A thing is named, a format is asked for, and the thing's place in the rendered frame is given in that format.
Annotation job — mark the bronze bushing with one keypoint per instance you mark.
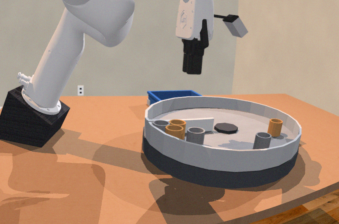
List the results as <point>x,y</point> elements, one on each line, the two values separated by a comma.
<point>275,126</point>
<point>174,130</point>
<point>180,123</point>

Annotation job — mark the blue tray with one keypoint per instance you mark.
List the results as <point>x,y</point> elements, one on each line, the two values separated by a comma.
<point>156,96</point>

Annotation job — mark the grey metal bushing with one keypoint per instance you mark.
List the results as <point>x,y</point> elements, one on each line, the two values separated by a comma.
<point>195,135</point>
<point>161,124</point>
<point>262,140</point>

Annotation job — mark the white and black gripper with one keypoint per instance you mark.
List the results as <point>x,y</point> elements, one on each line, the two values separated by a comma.
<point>195,22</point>

